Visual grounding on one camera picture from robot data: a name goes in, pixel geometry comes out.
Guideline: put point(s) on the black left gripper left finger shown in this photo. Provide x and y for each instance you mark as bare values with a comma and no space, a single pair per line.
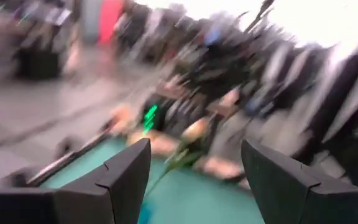
104,193

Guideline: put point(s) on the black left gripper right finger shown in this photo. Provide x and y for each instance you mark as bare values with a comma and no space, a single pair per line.
291,196

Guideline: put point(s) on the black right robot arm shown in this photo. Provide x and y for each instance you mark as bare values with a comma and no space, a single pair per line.
216,62

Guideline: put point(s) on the pale peach artificial tulip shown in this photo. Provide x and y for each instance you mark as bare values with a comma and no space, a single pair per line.
197,130
163,144
219,168
121,119

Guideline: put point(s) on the black background box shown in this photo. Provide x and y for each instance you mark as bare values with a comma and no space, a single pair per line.
37,63

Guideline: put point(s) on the red background object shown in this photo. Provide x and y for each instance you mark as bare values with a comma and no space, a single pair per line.
109,18

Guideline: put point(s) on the black rig frame post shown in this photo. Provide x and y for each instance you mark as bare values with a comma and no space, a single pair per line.
337,93

